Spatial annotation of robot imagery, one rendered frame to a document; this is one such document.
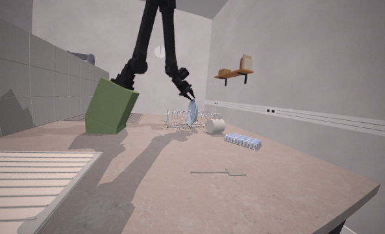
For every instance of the beige ribbed draining mat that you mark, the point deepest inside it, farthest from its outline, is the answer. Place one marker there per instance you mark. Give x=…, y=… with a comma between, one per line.
x=33, y=184

